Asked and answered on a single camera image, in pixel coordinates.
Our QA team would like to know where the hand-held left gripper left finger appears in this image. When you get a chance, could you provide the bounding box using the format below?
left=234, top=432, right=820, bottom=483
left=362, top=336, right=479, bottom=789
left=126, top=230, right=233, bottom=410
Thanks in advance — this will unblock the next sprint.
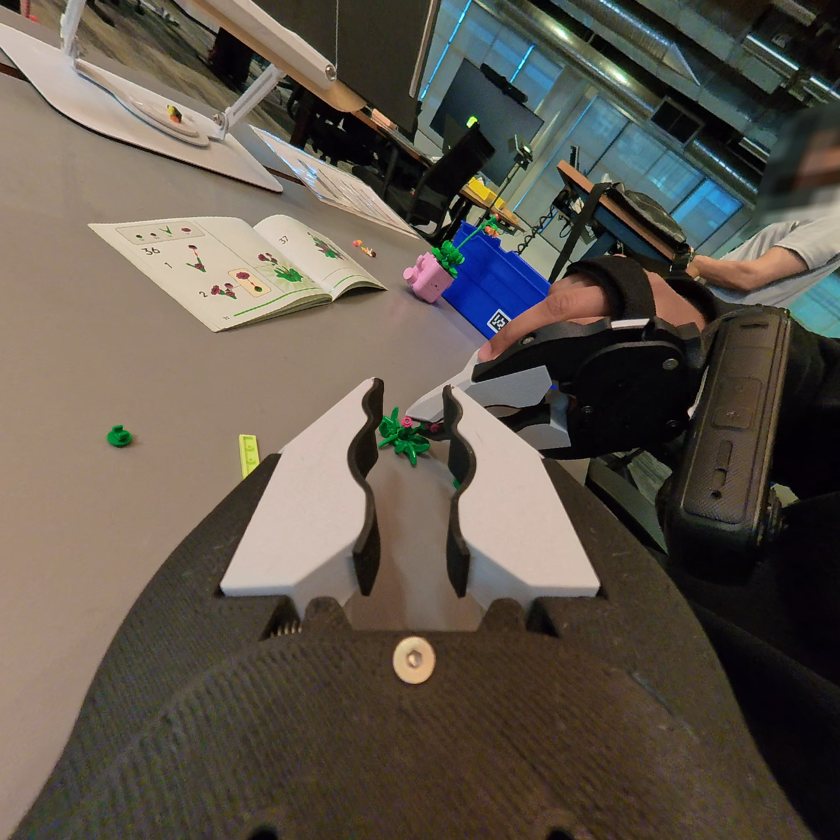
left=220, top=377, right=385, bottom=606

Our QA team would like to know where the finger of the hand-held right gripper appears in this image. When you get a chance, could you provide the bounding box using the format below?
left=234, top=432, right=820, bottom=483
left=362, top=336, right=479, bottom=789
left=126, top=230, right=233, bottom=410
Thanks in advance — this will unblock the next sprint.
left=406, top=350, right=553, bottom=425
left=487, top=392, right=573, bottom=452

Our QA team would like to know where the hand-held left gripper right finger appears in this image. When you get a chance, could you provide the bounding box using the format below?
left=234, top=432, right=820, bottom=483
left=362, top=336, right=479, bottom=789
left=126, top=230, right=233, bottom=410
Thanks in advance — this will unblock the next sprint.
left=442, top=385, right=602, bottom=613

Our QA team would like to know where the green leafy toy plant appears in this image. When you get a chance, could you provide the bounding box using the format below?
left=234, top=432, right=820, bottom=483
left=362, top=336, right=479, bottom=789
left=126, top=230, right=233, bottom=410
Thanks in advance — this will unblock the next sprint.
left=377, top=407, right=434, bottom=468

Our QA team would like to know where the person's right hand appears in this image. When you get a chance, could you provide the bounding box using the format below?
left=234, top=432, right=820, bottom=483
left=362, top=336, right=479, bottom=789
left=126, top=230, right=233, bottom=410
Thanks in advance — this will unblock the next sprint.
left=477, top=271, right=707, bottom=362

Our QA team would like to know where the blue plastic bin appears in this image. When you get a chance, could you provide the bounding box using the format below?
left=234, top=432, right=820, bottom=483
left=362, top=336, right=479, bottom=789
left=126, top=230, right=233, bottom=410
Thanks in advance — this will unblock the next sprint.
left=441, top=220, right=552, bottom=337

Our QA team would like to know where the pink toy pot with plant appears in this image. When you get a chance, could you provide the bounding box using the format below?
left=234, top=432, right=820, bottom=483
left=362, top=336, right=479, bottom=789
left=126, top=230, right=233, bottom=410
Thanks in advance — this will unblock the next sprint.
left=402, top=215, right=502, bottom=305

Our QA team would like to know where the black bag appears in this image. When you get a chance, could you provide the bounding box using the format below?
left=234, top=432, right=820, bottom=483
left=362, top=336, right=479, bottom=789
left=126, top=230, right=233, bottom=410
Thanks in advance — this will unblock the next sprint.
left=577, top=182, right=694, bottom=266

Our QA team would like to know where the standing desk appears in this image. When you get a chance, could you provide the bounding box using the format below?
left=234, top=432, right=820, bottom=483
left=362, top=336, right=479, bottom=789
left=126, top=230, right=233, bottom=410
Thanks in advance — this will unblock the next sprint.
left=548, top=159, right=701, bottom=284

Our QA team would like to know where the open instruction booklet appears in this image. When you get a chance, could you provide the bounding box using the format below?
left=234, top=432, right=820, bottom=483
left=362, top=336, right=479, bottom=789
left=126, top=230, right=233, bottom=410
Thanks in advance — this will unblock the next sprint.
left=88, top=214, right=389, bottom=333

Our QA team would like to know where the printed paper sheet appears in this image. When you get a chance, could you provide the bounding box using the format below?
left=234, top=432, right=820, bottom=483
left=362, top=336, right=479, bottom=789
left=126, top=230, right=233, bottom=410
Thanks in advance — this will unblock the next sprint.
left=251, top=125, right=422, bottom=240

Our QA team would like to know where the black television screen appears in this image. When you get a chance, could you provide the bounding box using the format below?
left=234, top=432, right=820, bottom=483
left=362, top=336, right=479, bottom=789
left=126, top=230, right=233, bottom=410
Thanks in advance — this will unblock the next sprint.
left=429, top=58, right=546, bottom=189

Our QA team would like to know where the person's black jacket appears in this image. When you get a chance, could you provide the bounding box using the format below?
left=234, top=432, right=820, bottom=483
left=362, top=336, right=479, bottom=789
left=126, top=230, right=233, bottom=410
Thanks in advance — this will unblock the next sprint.
left=682, top=486, right=840, bottom=840

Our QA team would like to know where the black monitor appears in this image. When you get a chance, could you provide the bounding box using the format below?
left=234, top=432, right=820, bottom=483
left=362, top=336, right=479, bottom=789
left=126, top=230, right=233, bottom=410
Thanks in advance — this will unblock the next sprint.
left=252, top=0, right=442, bottom=137

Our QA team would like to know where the black coiled cable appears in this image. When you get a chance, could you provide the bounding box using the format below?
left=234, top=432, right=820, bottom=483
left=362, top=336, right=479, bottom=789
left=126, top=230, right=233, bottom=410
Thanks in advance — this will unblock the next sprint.
left=517, top=209, right=560, bottom=258

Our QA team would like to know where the camera tripod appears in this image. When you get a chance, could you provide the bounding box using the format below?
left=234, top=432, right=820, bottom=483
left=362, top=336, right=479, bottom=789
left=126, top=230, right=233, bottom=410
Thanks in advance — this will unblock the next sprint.
left=497, top=134, right=537, bottom=199

